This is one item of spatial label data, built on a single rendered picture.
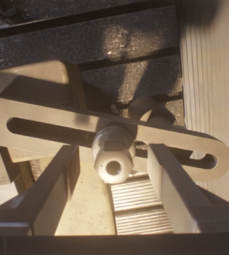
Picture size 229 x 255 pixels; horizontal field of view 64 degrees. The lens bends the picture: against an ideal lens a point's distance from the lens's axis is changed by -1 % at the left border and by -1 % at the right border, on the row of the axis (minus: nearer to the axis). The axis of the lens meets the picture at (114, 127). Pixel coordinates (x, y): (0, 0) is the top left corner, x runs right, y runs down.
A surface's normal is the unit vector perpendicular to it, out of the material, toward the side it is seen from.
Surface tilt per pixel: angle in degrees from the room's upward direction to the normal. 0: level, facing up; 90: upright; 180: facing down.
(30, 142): 0
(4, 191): 0
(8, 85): 0
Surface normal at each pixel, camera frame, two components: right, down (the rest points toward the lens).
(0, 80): 0.00, 0.26
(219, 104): -0.86, 0.27
